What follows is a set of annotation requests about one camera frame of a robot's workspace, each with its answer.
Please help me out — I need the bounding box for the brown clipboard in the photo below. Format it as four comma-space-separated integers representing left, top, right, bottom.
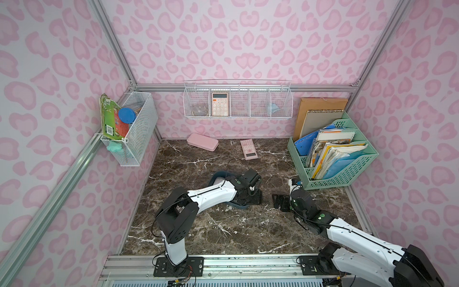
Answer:
293, 98, 348, 141

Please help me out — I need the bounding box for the blue round disc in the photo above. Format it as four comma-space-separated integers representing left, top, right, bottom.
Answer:
118, 108, 137, 124

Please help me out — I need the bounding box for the stack of books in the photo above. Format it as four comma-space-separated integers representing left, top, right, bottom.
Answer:
310, 128, 368, 180

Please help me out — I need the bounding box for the pink pencil case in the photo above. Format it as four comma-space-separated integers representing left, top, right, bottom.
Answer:
186, 133, 219, 151

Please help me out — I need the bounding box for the green file organizer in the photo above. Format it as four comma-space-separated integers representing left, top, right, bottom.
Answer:
288, 112, 378, 190

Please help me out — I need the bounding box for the blue folder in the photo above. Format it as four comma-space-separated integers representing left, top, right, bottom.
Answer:
294, 124, 335, 156

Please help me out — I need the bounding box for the white mesh side basket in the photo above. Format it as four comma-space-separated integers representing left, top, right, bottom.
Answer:
101, 92, 158, 167

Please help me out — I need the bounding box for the clear item in basket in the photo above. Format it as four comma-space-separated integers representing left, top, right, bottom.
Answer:
191, 104, 209, 117

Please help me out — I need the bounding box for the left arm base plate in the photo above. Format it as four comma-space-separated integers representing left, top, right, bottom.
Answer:
154, 257, 204, 277

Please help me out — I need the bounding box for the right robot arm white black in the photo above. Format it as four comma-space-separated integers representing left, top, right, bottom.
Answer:
273, 185, 445, 287

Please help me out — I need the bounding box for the dark teal storage box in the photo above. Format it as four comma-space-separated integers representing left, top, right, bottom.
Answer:
208, 171, 249, 210

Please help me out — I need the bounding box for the mint green cloth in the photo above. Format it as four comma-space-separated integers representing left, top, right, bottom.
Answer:
106, 141, 124, 154

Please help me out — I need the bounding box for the pink calculator on table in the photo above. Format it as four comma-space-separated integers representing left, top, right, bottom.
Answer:
240, 139, 258, 161

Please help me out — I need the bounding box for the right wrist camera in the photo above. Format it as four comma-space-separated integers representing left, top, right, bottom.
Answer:
288, 178, 302, 192

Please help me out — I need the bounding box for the green packaged card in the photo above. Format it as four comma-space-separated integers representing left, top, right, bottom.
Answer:
99, 94, 126, 140

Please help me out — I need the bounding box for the aluminium front rail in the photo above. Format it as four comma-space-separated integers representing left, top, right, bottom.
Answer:
97, 254, 341, 287

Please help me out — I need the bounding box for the light blue item in basket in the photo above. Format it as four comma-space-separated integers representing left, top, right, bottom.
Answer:
267, 103, 280, 115

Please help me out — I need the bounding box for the spiral sketch pad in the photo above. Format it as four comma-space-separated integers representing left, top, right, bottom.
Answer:
299, 110, 344, 138

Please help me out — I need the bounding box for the pink calculator in basket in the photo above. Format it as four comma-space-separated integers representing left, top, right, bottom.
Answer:
211, 92, 230, 117

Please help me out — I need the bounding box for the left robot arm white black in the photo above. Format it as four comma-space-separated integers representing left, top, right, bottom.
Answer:
154, 169, 262, 267

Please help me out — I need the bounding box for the white wire wall basket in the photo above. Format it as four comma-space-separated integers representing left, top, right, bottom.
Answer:
183, 79, 294, 119

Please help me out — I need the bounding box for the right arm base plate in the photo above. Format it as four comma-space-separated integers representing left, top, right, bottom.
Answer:
296, 255, 340, 276

